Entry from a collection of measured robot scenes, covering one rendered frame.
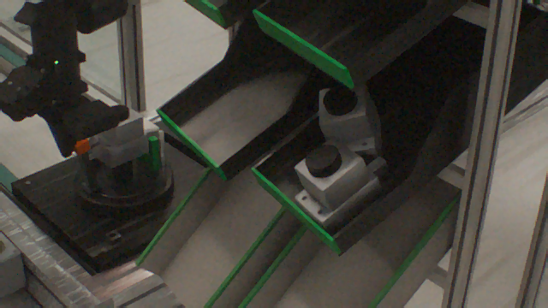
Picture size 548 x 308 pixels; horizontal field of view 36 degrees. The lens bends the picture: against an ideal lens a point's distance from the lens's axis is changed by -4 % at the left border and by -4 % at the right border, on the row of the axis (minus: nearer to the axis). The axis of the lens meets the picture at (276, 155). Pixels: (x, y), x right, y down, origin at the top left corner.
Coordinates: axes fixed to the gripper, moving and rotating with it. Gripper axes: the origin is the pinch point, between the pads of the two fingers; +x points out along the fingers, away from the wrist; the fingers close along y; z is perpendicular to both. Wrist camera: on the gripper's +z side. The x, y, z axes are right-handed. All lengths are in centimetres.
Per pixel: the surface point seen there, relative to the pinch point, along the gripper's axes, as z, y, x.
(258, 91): -9.1, 26.8, -13.6
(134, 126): -9.5, 2.0, 1.7
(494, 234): -53, 33, 23
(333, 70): 1, 46, -27
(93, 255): 3.0, 9.8, 12.3
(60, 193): -0.8, -4.8, 12.3
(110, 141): -6.6, 0.6, 3.6
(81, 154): -1.9, 0.8, 3.6
